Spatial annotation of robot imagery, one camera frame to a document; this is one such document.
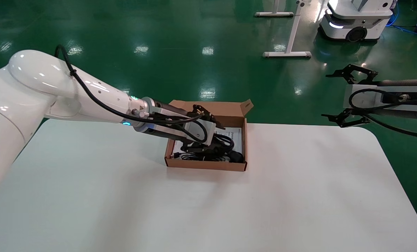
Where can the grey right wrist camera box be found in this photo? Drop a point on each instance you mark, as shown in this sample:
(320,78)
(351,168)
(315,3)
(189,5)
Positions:
(415,90)

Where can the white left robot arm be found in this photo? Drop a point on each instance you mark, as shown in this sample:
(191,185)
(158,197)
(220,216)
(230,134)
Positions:
(36,91)

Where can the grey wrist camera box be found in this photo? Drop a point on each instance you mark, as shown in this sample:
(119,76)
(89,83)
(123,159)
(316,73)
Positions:
(415,90)
(208,131)

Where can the brown cardboard box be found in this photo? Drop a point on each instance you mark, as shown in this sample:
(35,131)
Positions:
(229,110)

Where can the white printed instruction sheet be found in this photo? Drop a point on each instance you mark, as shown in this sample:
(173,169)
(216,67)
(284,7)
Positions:
(237,138)

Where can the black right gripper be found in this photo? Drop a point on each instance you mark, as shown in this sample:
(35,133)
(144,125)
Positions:
(404,83)

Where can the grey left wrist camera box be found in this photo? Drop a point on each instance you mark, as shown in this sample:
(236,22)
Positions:
(208,131)

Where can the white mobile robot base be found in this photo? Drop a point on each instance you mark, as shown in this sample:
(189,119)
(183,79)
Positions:
(355,21)

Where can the white T-foot stand leg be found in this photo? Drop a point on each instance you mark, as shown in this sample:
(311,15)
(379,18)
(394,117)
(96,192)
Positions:
(275,14)
(292,31)

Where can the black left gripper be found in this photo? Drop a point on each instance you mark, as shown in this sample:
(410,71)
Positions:
(173,106)

